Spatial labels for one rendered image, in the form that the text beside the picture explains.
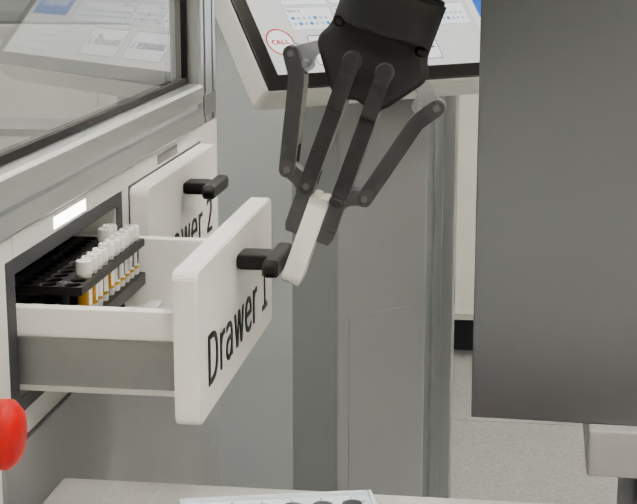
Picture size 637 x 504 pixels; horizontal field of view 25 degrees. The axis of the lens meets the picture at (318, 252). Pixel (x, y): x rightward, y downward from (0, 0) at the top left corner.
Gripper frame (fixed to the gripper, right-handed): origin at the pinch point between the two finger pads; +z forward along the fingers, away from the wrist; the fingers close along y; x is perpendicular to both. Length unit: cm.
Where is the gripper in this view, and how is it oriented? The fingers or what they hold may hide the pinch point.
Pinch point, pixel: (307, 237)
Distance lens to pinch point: 110.6
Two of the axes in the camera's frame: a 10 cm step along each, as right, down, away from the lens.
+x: 1.4, -2.1, 9.7
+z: -3.4, 9.1, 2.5
